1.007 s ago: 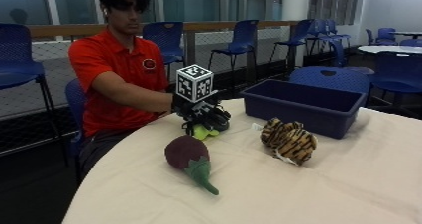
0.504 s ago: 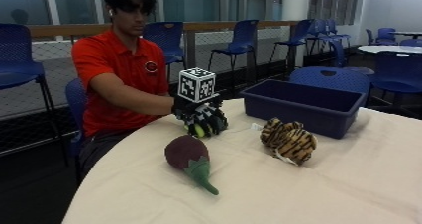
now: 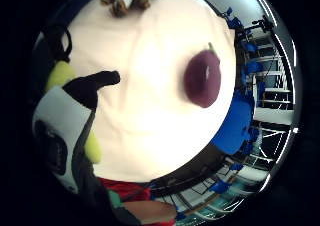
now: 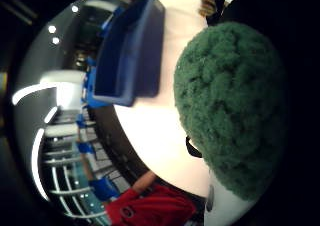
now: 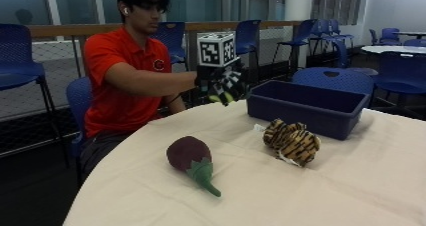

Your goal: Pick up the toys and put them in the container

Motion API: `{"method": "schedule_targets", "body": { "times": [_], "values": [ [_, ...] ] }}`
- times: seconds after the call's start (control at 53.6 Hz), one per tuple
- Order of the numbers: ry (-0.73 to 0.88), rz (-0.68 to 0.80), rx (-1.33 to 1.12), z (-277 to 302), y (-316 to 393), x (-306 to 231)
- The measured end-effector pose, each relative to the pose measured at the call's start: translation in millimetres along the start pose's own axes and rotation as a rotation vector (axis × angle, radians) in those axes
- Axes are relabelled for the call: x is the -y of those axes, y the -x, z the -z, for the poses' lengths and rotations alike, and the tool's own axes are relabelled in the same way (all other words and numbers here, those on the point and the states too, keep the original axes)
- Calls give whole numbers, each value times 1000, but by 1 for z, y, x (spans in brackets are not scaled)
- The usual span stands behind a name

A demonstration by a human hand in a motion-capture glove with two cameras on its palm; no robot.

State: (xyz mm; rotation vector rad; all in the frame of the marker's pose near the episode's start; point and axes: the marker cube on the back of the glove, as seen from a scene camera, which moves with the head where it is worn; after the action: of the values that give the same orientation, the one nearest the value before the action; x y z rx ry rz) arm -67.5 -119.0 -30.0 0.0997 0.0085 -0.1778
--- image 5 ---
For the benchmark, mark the white marker cube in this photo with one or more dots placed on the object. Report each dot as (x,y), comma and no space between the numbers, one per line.
(216,49)

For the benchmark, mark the blue chair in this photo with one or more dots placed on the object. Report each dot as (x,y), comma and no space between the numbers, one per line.
(388,35)
(332,32)
(79,102)
(173,39)
(300,36)
(20,59)
(401,74)
(248,36)
(333,79)

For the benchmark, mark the blue plastic bin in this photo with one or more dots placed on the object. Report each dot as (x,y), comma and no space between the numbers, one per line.
(307,109)

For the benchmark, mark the purple eggplant soft toy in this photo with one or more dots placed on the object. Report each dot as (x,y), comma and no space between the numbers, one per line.
(188,154)

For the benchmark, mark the striped tiger soft toy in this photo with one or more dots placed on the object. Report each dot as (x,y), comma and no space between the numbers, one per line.
(293,142)

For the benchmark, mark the the person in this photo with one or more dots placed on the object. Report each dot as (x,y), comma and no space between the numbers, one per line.
(115,86)

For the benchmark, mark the white column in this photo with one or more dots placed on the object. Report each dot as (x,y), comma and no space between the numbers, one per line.
(299,2)

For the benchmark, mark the white earbud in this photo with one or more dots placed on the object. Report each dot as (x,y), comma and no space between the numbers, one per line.
(125,10)

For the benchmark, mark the cream tablecloth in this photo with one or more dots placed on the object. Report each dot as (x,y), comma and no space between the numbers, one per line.
(275,186)

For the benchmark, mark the grey window blinds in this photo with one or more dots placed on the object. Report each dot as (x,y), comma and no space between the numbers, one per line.
(337,2)

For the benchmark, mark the white round table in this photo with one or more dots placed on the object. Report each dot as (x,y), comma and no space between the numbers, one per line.
(413,34)
(393,49)

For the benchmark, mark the wooden railing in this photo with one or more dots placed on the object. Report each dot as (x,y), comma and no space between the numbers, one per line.
(58,30)

